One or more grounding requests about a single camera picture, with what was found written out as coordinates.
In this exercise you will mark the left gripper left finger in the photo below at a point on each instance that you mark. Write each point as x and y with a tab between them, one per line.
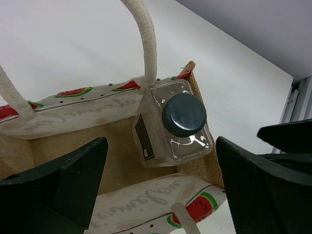
57	197

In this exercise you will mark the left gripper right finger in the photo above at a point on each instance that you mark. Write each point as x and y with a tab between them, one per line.
267	194

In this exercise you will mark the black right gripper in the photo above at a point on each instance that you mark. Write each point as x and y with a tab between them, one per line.
294	140

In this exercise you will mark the canvas watermelon print bag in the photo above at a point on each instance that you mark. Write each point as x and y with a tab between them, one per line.
132	198

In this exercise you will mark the clear bottle grey cap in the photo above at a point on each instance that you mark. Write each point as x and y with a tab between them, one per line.
170	127

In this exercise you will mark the right aluminium frame post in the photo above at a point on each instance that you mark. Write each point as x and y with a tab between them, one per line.
298	104

